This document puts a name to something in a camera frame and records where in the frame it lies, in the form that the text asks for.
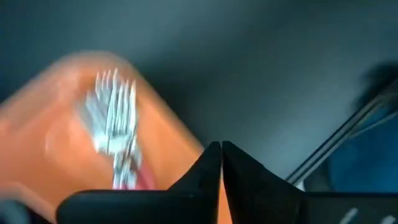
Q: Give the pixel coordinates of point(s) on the orange plastic bin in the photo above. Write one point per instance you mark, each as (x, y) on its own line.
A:
(46, 124)

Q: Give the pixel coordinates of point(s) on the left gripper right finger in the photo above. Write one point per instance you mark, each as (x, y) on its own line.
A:
(280, 205)

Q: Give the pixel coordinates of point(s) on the black table frame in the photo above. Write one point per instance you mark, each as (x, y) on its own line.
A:
(339, 140)

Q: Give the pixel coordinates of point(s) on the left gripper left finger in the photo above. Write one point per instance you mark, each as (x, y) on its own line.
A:
(140, 207)

